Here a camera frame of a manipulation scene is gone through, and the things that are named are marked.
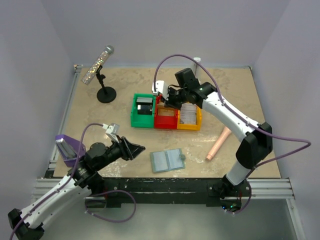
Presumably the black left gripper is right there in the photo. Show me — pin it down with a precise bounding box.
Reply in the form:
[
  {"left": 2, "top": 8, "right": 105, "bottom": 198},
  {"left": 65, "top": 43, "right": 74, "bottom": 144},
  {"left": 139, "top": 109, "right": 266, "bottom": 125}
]
[{"left": 96, "top": 135, "right": 146, "bottom": 171}]

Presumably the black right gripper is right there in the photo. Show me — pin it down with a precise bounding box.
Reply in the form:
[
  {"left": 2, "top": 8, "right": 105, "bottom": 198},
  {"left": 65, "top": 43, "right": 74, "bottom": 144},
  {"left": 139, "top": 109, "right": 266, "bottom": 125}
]
[{"left": 161, "top": 86, "right": 189, "bottom": 111}]

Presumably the black VIP card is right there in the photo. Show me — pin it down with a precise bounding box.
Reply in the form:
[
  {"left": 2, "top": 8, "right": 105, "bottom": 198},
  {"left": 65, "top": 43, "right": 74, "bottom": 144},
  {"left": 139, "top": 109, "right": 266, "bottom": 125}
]
[{"left": 137, "top": 105, "right": 153, "bottom": 115}]

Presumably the teal leather card holder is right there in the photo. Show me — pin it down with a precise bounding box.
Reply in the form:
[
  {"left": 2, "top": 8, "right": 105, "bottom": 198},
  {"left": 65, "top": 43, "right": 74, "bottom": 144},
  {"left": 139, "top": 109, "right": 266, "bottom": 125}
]
[{"left": 149, "top": 148, "right": 186, "bottom": 173}]

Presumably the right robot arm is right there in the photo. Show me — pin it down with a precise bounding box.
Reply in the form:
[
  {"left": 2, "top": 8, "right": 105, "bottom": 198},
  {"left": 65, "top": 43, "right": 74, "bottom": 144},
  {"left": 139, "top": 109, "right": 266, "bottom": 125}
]
[{"left": 153, "top": 68, "right": 273, "bottom": 196}]

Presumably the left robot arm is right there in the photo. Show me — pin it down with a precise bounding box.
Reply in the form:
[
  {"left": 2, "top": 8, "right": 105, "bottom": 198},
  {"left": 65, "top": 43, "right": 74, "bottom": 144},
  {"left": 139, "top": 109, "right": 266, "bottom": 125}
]
[{"left": 8, "top": 137, "right": 146, "bottom": 240}]

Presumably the silver cards stack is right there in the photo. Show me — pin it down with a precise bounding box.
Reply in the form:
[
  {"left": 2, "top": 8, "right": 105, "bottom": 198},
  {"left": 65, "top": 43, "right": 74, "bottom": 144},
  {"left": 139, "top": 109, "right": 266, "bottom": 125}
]
[{"left": 179, "top": 103, "right": 197, "bottom": 125}]

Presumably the red plastic bin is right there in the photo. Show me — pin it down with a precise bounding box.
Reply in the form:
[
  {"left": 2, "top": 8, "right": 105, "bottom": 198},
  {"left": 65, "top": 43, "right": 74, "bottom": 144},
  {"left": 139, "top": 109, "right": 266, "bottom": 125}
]
[{"left": 154, "top": 98, "right": 178, "bottom": 130}]

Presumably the green plastic bin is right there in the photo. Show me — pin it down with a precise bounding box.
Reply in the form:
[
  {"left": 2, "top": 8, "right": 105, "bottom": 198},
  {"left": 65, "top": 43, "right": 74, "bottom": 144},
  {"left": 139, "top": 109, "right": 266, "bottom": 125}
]
[{"left": 130, "top": 93, "right": 156, "bottom": 129}]

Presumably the white metronome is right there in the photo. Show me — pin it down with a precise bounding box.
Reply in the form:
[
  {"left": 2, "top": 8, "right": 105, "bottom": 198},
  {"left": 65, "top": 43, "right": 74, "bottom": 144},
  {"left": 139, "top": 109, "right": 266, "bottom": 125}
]
[{"left": 192, "top": 57, "right": 201, "bottom": 77}]

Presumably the yellow plastic bin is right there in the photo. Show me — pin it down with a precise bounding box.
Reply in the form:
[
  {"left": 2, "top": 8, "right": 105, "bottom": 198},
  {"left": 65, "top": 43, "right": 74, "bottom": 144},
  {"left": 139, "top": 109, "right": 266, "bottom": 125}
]
[{"left": 177, "top": 103, "right": 202, "bottom": 131}]

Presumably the pink microphone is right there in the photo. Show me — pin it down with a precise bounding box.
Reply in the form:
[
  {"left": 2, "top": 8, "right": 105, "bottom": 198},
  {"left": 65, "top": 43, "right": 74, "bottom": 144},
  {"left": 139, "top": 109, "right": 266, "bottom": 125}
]
[{"left": 205, "top": 126, "right": 232, "bottom": 161}]

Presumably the black microphone stand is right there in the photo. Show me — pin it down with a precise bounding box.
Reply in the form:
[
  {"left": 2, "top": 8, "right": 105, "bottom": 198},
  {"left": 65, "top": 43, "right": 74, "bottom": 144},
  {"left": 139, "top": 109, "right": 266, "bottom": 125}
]
[{"left": 95, "top": 65, "right": 117, "bottom": 104}]

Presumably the glitter silver microphone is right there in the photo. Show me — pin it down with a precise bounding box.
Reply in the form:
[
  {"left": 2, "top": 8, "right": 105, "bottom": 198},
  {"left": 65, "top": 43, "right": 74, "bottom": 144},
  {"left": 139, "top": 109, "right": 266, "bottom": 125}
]
[{"left": 81, "top": 45, "right": 115, "bottom": 85}]

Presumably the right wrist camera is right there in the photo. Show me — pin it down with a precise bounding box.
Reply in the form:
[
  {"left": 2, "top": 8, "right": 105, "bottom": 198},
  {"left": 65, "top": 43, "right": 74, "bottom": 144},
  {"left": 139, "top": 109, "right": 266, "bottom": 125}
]
[{"left": 151, "top": 80, "right": 169, "bottom": 100}]

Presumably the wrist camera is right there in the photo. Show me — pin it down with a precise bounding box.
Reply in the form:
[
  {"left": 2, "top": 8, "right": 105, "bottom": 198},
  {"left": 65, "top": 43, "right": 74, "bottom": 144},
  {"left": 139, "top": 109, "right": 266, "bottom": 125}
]
[
  {"left": 102, "top": 123, "right": 120, "bottom": 143},
  {"left": 151, "top": 80, "right": 169, "bottom": 100}
]

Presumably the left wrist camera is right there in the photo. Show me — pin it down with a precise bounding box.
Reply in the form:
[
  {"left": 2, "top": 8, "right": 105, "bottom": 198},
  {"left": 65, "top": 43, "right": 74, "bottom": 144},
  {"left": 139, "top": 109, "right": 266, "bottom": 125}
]
[{"left": 102, "top": 123, "right": 120, "bottom": 143}]

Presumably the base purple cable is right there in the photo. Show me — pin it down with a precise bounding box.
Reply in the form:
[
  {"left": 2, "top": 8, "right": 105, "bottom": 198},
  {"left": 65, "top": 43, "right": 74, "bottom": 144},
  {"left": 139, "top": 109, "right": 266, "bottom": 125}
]
[{"left": 84, "top": 189, "right": 137, "bottom": 223}]

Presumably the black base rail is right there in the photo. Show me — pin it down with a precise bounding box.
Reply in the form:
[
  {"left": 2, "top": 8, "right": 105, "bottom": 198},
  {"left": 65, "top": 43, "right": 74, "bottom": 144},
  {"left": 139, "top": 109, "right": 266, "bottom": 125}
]
[{"left": 91, "top": 177, "right": 252, "bottom": 211}]

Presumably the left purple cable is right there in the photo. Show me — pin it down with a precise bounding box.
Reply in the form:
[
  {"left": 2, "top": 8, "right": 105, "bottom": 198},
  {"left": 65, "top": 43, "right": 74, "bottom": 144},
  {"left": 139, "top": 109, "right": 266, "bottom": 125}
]
[{"left": 8, "top": 122, "right": 111, "bottom": 240}]

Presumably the purple bracket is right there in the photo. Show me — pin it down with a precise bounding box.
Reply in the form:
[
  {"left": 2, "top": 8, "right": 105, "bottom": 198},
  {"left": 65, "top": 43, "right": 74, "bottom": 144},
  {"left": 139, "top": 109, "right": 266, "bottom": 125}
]
[{"left": 55, "top": 134, "right": 86, "bottom": 168}]

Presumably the aluminium frame rail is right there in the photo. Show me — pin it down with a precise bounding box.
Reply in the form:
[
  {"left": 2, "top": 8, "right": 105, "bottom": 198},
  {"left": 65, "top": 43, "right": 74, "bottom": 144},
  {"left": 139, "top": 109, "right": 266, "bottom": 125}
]
[{"left": 18, "top": 64, "right": 83, "bottom": 240}]

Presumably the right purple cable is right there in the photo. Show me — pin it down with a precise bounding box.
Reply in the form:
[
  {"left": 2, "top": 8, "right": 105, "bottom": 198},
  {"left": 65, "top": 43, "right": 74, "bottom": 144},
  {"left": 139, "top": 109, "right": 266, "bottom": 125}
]
[{"left": 152, "top": 53, "right": 312, "bottom": 180}]

